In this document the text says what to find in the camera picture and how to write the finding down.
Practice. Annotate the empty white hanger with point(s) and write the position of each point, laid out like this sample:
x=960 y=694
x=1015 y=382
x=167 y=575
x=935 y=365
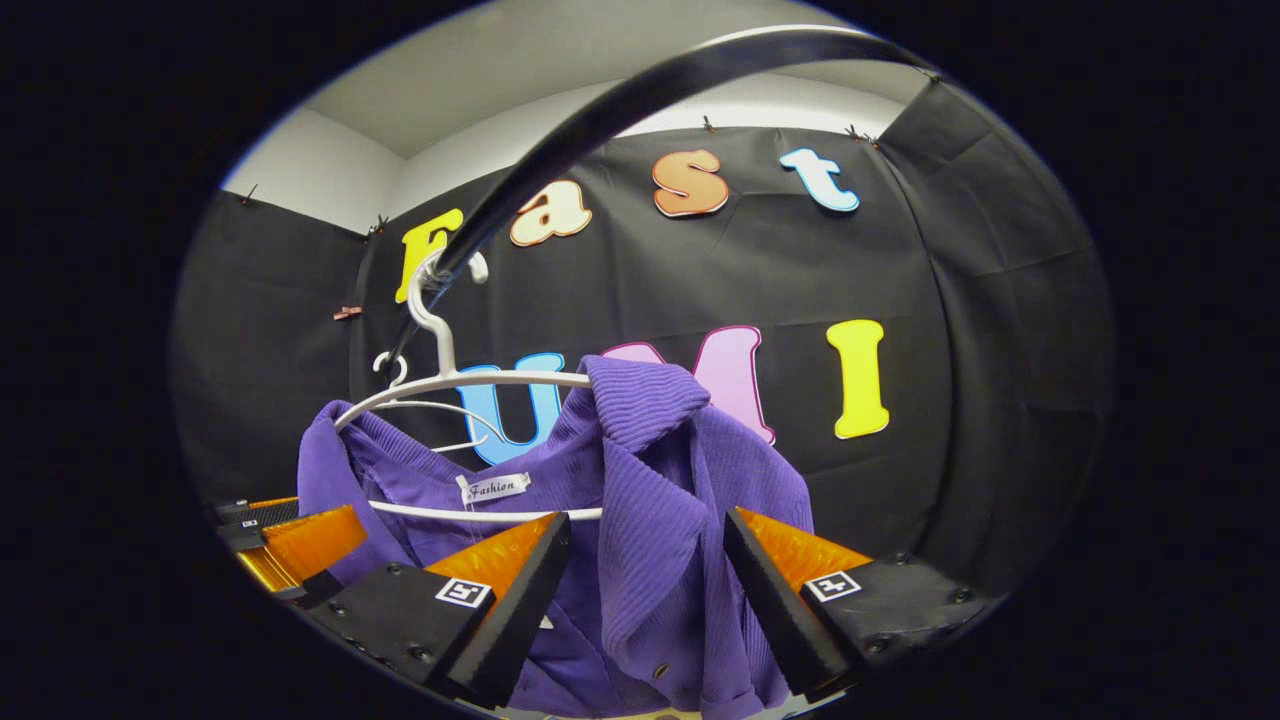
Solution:
x=460 y=410

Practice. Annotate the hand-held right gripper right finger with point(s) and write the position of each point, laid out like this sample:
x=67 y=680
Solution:
x=775 y=610

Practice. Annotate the purple ribbed jacket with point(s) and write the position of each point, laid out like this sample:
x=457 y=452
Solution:
x=680 y=520

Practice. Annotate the black clothes rack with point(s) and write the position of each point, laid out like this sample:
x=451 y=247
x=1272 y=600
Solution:
x=620 y=105

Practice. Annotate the white clothes hanger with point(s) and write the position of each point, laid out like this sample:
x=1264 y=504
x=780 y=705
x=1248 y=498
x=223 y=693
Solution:
x=440 y=340

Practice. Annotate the black backdrop cloth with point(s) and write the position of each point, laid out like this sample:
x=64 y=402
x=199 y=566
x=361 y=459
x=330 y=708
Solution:
x=950 y=300

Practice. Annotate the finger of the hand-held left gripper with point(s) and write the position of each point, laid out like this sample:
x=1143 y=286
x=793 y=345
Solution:
x=310 y=545
x=255 y=512

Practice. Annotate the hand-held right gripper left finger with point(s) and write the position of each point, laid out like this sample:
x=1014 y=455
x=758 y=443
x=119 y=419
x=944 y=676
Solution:
x=520 y=610

